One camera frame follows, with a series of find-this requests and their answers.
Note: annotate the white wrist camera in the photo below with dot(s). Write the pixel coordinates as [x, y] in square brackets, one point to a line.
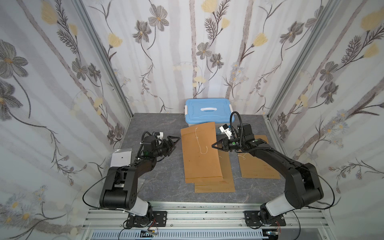
[159, 135]
[225, 129]

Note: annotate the blue lidded storage box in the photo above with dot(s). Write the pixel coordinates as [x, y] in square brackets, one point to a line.
[200, 111]

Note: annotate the clear plastic bag white card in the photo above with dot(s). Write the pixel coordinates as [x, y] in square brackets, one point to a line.
[120, 158]

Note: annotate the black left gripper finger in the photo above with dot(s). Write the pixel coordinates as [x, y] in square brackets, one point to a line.
[170, 151]
[172, 140]

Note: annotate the kraft file bag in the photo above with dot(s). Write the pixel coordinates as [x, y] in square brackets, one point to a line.
[254, 168]
[201, 160]
[224, 186]

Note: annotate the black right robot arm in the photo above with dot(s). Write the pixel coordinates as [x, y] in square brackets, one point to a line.
[302, 186]

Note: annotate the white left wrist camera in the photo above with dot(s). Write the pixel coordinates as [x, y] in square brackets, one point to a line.
[159, 135]

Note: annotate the white slotted cable duct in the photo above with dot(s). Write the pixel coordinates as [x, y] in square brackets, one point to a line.
[213, 234]

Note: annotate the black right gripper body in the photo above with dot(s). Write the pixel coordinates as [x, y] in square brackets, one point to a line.
[225, 144]

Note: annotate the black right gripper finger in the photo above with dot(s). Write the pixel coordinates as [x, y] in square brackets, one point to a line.
[221, 148]
[219, 143]

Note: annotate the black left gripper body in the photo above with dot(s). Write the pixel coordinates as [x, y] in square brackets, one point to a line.
[167, 145]

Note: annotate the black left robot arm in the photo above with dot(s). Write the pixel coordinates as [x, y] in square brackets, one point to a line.
[120, 189]

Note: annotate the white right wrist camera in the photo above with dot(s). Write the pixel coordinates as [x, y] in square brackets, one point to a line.
[225, 129]

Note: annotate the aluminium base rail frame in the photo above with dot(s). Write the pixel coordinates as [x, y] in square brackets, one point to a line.
[305, 224]

